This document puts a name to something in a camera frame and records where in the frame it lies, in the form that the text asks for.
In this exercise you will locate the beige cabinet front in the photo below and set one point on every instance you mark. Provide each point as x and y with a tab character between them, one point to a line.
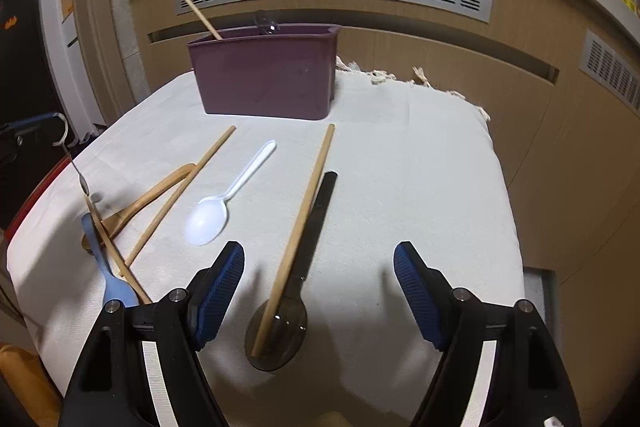
560	147

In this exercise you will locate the person's orange clothing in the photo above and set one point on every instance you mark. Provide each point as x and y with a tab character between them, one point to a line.
25	382

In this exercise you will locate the clear plastic spoon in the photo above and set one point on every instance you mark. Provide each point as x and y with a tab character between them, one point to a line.
265	24

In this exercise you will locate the thin metal spoon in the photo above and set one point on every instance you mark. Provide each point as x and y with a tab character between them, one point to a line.
73	164

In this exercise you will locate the blue plastic spoon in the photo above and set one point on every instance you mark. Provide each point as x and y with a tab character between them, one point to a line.
120	292

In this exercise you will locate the white door frame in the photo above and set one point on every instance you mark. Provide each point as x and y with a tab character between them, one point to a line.
55	32

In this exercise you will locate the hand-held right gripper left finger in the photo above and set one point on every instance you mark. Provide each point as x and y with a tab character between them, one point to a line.
220	297

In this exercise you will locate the white fringed cloth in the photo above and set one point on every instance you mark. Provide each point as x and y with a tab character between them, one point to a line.
410	187

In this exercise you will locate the small grey vent grille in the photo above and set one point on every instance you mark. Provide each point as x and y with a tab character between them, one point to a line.
612	69

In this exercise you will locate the wooden chopstick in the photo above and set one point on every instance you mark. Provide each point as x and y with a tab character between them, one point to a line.
202	18
305	222
117	257
185	189

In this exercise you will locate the wooden spoon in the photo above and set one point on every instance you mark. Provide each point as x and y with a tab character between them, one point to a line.
155	192

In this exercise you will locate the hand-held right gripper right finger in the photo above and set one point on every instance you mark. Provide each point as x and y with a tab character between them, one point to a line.
420	299

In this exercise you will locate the purple plastic utensil container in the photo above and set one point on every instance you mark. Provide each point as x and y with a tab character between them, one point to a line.
265	77

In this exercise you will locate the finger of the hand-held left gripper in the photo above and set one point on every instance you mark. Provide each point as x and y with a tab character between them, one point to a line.
30	123

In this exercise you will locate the dark translucent plastic spoon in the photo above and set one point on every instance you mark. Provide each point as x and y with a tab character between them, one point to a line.
285	337

